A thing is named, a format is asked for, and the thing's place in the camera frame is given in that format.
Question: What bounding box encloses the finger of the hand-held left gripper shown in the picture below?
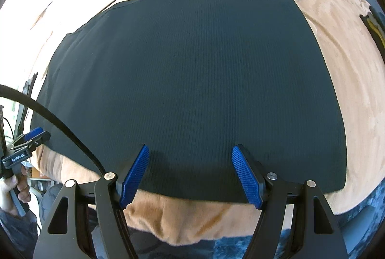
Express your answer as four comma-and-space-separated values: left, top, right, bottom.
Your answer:
22, 127, 43, 140
13, 131, 51, 153

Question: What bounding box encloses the black printed folded shirt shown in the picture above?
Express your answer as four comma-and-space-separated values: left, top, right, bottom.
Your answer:
359, 6, 385, 52

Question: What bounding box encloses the person's left forearm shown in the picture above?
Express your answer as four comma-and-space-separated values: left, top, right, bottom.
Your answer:
0, 208, 38, 259

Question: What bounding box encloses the dark stand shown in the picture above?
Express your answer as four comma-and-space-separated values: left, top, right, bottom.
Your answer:
16, 72, 38, 139

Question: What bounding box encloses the blue mottled rug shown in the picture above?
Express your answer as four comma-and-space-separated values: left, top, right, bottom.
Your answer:
129, 187, 373, 259

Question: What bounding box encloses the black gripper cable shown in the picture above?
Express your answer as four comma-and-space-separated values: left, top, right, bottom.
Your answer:
0, 84, 106, 178

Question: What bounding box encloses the yellow folded cloth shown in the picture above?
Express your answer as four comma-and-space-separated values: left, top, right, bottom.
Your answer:
367, 17, 380, 34

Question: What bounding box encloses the person's left hand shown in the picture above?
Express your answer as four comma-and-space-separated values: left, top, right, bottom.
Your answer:
0, 176, 31, 217

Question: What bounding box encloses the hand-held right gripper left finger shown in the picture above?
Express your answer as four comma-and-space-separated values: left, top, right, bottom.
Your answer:
33, 144, 150, 259

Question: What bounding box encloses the black t-shirt with floral trim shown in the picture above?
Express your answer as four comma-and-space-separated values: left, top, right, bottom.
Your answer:
30, 0, 346, 204

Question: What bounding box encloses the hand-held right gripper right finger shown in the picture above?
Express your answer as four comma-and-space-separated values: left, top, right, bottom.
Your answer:
231, 145, 346, 259

